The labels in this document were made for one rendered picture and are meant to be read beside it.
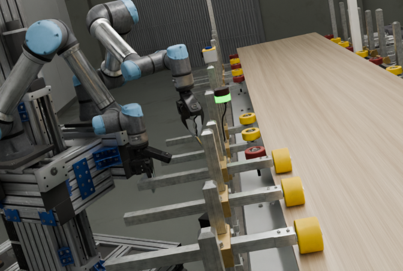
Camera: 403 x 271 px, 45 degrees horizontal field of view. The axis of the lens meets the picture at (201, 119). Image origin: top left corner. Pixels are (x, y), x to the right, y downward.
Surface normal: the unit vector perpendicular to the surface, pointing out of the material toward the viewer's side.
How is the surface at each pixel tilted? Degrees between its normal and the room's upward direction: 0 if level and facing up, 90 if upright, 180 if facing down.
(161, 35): 90
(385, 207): 0
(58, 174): 90
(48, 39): 85
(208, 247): 90
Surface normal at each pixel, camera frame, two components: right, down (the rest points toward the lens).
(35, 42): 0.07, 0.16
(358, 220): -0.21, -0.94
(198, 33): -0.49, 0.33
